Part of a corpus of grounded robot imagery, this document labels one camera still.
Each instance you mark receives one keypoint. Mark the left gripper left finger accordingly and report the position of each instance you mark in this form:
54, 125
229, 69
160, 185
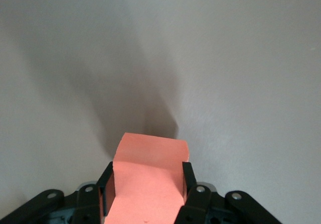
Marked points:
85, 204

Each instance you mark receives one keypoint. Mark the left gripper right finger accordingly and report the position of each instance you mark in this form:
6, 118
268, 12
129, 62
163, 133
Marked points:
200, 204

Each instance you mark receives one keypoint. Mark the orange foam block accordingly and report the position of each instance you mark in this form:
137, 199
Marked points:
148, 178

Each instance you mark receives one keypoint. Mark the brown table mat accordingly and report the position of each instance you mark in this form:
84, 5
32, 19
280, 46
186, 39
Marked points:
160, 45

